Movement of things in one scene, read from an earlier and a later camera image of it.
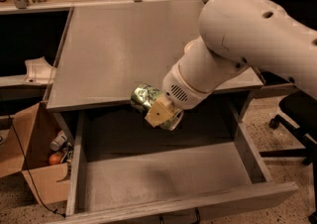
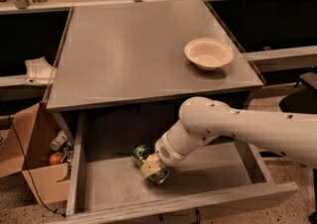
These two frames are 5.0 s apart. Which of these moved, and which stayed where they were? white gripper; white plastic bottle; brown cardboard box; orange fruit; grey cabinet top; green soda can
Moved: green soda can; white gripper
Stayed: orange fruit; grey cabinet top; white plastic bottle; brown cardboard box
